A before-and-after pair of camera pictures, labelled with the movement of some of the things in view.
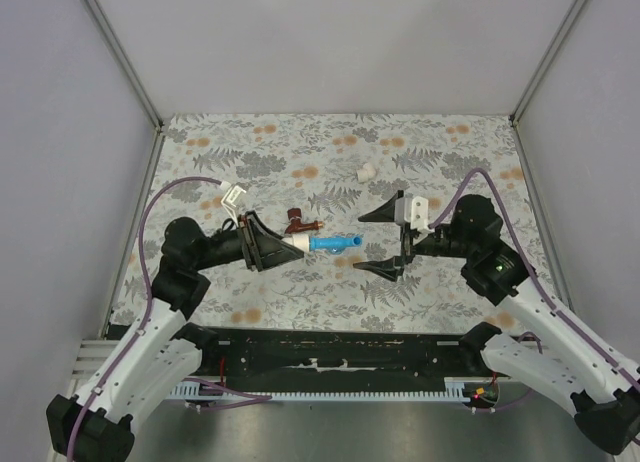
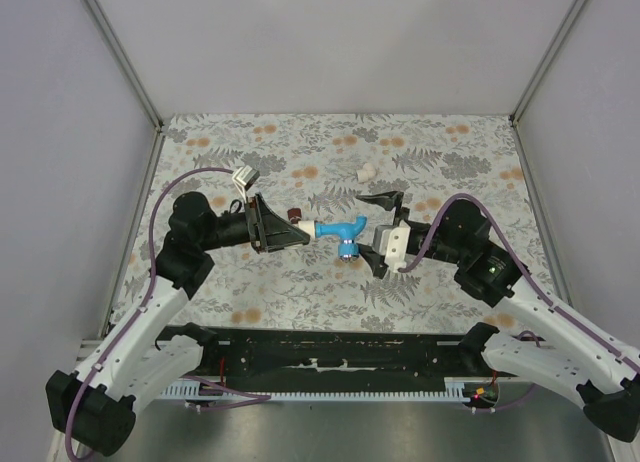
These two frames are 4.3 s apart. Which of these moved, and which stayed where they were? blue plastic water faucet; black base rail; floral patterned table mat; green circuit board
Moved: blue plastic water faucet
Stayed: green circuit board; black base rail; floral patterned table mat
